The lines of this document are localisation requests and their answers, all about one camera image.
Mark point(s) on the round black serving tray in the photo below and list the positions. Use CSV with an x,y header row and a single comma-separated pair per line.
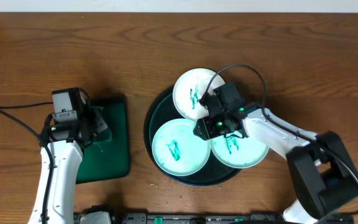
x,y
163,110

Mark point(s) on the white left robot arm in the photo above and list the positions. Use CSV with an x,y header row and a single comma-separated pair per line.
x,y
62,147

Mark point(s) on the rectangular green water tray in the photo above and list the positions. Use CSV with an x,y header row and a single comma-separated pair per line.
x,y
108,160

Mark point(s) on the green scrub sponge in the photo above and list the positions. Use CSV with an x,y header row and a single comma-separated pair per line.
x,y
102,133

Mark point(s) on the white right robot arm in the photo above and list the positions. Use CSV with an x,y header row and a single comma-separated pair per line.
x,y
323,174

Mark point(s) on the white plate top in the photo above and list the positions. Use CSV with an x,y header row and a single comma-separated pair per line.
x,y
187,91

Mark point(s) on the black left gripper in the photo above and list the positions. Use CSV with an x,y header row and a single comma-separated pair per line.
x,y
96,126

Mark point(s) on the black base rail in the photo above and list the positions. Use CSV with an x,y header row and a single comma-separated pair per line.
x,y
264,217

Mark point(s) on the white plate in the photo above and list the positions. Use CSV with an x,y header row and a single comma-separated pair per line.
x,y
177,151
238,153
187,91

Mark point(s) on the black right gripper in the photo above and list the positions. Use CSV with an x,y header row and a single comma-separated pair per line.
x,y
208,132

